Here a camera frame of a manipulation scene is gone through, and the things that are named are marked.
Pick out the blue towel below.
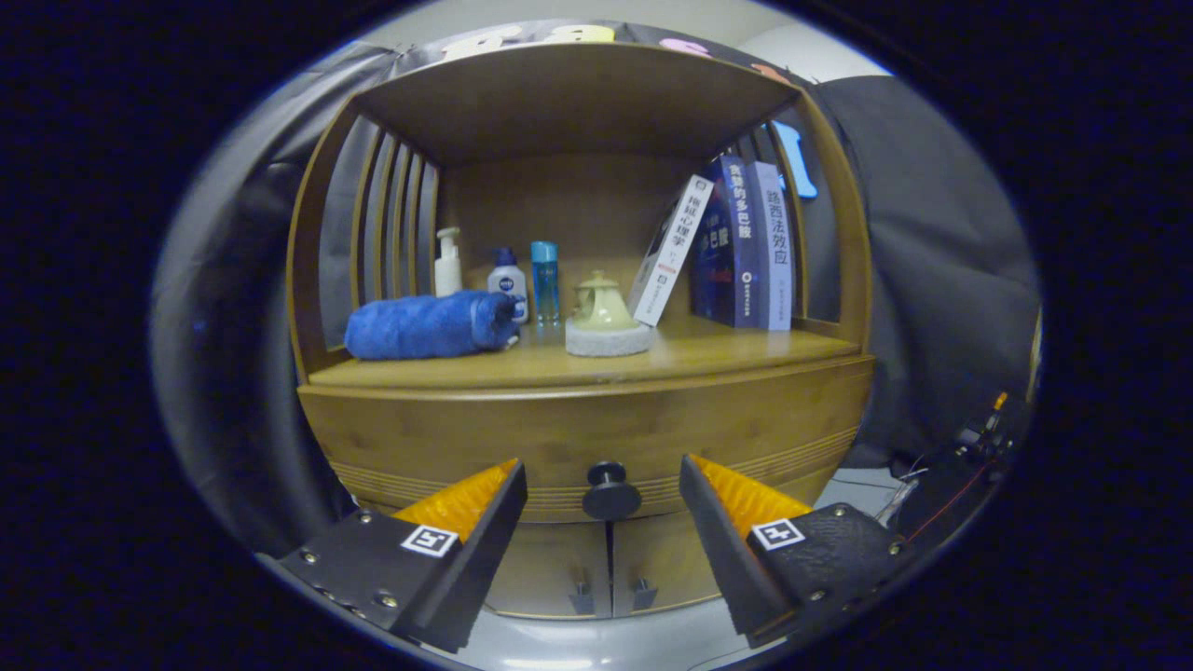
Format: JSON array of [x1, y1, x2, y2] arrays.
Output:
[[344, 290, 523, 362]]

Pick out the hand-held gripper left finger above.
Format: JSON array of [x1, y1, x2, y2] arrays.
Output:
[[256, 459, 528, 653]]

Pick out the white book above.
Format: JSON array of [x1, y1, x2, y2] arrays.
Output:
[[627, 174, 716, 328]]

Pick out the pale grey-blue book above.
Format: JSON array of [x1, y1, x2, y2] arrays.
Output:
[[750, 161, 794, 332]]

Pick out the wooden cabinet door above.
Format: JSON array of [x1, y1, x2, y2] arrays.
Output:
[[610, 508, 737, 616], [485, 520, 611, 618]]

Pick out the wooden cabinet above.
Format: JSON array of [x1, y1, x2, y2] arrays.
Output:
[[286, 42, 875, 621]]

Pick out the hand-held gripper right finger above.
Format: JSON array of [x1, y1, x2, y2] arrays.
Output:
[[679, 454, 919, 649]]

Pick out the wooden countertop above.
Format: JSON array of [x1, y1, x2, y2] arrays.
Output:
[[308, 312, 863, 390]]

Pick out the clear blue bottle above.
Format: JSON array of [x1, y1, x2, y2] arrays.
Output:
[[530, 240, 562, 324]]

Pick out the white pump bottle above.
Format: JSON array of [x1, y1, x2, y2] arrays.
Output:
[[434, 226, 464, 298]]

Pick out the black equipment with cables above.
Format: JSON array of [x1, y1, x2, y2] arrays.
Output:
[[885, 391, 1012, 551]]

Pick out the white bottle with blue cap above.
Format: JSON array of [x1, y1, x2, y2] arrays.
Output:
[[487, 247, 529, 324]]

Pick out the dark blue book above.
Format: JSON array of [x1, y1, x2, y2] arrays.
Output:
[[690, 156, 763, 329]]

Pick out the wooden drawer with black knob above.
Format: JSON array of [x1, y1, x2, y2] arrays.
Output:
[[298, 354, 875, 523]]

